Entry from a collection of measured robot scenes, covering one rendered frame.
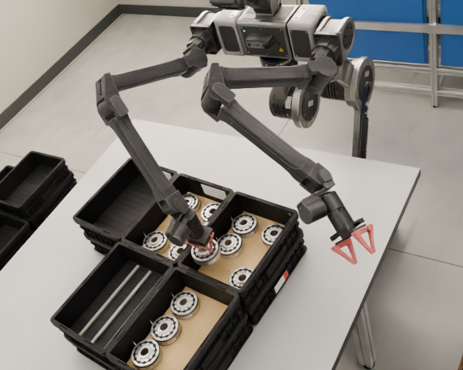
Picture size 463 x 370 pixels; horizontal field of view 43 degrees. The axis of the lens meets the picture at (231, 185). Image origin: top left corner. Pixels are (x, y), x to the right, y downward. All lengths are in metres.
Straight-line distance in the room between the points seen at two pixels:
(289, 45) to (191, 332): 1.05
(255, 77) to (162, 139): 1.40
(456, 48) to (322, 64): 1.88
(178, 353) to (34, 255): 1.05
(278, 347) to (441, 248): 1.32
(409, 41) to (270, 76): 2.02
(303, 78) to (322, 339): 0.90
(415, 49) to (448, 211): 1.02
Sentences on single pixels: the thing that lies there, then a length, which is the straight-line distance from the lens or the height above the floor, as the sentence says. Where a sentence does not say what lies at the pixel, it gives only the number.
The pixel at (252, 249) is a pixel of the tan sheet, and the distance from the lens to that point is 2.23.
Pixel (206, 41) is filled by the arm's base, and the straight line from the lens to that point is 2.18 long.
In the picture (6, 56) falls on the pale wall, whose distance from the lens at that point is 5.31.
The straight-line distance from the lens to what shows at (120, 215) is 2.60.
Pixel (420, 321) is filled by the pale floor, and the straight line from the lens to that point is 2.94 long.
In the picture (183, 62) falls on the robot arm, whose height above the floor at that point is 1.48.
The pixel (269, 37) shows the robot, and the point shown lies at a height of 1.49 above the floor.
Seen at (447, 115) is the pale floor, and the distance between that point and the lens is 3.90.
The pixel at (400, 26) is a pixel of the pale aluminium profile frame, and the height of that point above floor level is 0.60.
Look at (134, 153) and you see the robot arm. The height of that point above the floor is 1.40.
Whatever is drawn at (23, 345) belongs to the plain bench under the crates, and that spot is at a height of 0.70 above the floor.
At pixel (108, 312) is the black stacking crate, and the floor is 0.83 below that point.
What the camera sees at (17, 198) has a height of 0.49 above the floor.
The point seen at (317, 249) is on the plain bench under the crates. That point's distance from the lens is 2.34.
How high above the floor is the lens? 2.53
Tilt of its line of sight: 43 degrees down
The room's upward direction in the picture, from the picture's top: 21 degrees counter-clockwise
